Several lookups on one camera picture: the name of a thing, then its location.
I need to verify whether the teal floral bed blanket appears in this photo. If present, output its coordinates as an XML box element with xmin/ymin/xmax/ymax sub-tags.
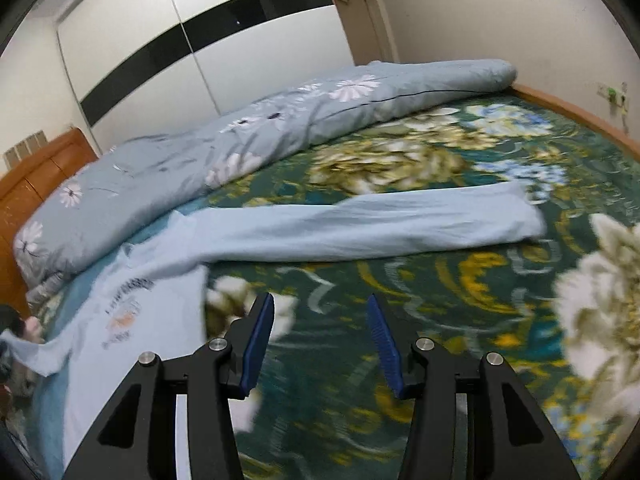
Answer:
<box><xmin>30</xmin><ymin>92</ymin><xmax>640</xmax><ymax>480</ymax></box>

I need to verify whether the beige wall switch panel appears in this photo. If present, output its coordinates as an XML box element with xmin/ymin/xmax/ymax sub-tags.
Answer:
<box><xmin>2</xmin><ymin>130</ymin><xmax>48</xmax><ymax>171</ymax></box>

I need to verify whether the wooden bed frame rail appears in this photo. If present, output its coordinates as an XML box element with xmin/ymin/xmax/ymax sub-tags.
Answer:
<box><xmin>510</xmin><ymin>82</ymin><xmax>640</xmax><ymax>153</ymax></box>

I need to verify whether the black cloth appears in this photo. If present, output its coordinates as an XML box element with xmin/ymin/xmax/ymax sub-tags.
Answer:
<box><xmin>0</xmin><ymin>304</ymin><xmax>23</xmax><ymax>341</ymax></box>

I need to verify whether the wooden headboard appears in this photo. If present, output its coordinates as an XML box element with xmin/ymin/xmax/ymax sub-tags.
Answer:
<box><xmin>0</xmin><ymin>127</ymin><xmax>98</xmax><ymax>318</ymax></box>

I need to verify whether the blue floral quilt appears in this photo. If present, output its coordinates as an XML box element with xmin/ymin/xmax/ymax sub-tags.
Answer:
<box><xmin>14</xmin><ymin>59</ymin><xmax>518</xmax><ymax>306</ymax></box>

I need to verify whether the white wardrobe with black stripe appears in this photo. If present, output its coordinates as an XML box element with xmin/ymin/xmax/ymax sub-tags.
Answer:
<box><xmin>56</xmin><ymin>0</ymin><xmax>357</xmax><ymax>156</ymax></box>

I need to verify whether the light blue shirt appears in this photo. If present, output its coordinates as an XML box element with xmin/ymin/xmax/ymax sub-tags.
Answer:
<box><xmin>0</xmin><ymin>180</ymin><xmax>546</xmax><ymax>480</ymax></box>

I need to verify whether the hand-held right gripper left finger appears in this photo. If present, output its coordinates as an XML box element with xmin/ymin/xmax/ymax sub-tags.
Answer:
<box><xmin>62</xmin><ymin>292</ymin><xmax>276</xmax><ymax>480</ymax></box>

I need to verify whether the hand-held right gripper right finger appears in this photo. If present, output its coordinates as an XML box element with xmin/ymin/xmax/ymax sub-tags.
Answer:
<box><xmin>366</xmin><ymin>294</ymin><xmax>583</xmax><ymax>480</ymax></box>

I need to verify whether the wall socket with charger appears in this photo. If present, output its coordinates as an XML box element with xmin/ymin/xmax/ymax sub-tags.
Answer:
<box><xmin>595</xmin><ymin>81</ymin><xmax>632</xmax><ymax>133</ymax></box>

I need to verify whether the beige door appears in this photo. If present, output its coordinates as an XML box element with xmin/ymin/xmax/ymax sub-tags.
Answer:
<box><xmin>320</xmin><ymin>0</ymin><xmax>401</xmax><ymax>66</ymax></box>

